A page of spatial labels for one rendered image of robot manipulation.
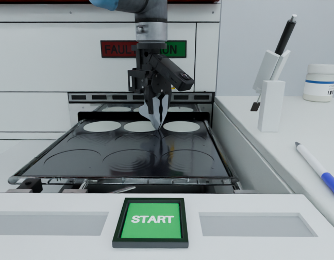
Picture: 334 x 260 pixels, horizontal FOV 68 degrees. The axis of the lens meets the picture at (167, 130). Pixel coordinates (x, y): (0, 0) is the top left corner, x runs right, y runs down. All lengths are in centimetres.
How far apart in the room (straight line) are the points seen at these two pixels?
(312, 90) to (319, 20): 183
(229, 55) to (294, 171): 202
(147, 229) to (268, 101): 30
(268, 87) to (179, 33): 39
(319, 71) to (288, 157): 44
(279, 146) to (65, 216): 29
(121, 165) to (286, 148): 27
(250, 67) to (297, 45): 43
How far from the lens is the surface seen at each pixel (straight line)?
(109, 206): 24
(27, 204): 28
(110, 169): 45
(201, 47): 76
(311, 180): 31
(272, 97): 44
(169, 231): 21
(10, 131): 94
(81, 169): 46
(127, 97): 77
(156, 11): 59
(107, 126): 69
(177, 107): 76
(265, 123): 45
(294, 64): 249
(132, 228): 21
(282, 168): 34
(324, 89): 77
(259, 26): 237
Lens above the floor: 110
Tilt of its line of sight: 18 degrees down
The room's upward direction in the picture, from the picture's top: straight up
